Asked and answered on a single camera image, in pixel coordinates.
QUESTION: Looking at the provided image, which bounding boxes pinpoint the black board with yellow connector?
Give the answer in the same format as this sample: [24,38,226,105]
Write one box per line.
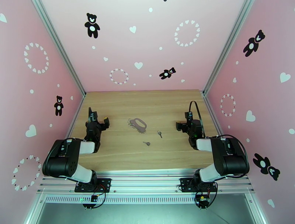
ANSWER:
[195,193,211,207]

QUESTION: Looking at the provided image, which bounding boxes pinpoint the perforated metal strip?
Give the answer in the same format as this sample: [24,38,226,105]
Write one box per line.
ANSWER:
[43,196,199,205]

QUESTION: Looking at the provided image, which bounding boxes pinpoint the grey metal panel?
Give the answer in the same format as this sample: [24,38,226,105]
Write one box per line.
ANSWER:
[38,202,254,224]

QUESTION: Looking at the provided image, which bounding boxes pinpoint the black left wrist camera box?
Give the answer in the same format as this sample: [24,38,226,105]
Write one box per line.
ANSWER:
[88,111,100,123]

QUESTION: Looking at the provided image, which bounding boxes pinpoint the aluminium side rail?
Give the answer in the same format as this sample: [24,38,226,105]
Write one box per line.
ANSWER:
[65,93,87,139]

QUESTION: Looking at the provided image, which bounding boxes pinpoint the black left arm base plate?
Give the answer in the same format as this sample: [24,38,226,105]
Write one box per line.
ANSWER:
[74,178,112,193]

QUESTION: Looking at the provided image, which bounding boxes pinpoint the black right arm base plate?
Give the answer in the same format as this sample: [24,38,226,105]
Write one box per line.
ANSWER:
[179,178,218,193]

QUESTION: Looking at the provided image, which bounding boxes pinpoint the aluminium front rail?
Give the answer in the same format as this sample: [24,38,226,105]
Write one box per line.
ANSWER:
[36,170,256,197]

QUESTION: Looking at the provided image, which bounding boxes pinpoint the black and red base wires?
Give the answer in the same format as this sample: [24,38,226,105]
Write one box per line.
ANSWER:
[83,183,107,209]
[178,182,218,210]

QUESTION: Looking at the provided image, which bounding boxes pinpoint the aluminium corner post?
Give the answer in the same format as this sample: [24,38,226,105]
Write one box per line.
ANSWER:
[31,0,86,97]
[202,0,257,95]

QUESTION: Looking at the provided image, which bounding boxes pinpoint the aluminium frame leg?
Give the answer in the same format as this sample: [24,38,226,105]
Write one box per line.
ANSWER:
[244,192,271,224]
[24,193,46,224]

